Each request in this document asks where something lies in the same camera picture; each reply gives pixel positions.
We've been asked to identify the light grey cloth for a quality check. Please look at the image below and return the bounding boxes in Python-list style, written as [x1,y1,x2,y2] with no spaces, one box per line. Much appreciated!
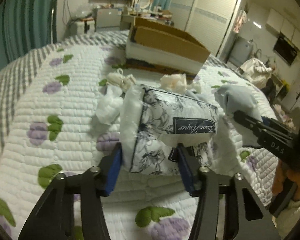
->
[215,85,263,149]

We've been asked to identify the cream cloth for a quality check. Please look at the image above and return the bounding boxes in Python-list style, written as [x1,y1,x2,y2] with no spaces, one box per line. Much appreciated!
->
[160,74,187,94]

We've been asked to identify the floral tissue paper pack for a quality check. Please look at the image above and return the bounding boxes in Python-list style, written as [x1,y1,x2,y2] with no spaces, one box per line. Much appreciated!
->
[120,85,218,176]

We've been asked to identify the right hand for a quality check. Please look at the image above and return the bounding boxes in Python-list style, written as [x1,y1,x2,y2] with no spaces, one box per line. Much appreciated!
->
[272,160,300,202]

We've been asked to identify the white bag of laundry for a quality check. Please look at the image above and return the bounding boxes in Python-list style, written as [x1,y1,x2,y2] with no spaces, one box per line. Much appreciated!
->
[239,58,273,89]

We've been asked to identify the white washing machine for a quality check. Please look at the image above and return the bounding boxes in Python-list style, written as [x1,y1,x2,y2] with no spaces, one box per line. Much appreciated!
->
[228,36,254,67]

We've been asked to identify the white floral quilt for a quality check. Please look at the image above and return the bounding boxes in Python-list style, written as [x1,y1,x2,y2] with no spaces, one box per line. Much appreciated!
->
[0,29,291,240]

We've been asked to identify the white sliding wardrobe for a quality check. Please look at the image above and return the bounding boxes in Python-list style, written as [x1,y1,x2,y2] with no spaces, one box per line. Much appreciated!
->
[169,0,242,56]

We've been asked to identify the cardboard box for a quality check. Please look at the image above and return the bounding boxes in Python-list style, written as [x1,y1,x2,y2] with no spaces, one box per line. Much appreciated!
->
[126,17,210,80]

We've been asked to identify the beige small socks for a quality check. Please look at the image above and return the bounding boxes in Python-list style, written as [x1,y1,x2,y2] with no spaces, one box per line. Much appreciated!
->
[106,68,136,93]

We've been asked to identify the white dressing table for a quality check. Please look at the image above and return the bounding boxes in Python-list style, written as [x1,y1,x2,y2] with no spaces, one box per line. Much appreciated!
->
[120,13,174,30]

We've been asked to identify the small silver fridge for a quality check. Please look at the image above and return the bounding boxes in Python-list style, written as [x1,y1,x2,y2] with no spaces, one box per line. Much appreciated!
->
[94,8,122,29]

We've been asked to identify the white drawer cabinet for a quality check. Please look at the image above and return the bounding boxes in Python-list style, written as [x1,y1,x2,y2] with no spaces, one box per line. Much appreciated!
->
[69,18,95,36]

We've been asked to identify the teal left curtain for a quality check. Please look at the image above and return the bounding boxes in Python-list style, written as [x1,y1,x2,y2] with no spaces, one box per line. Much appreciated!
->
[0,0,57,71]

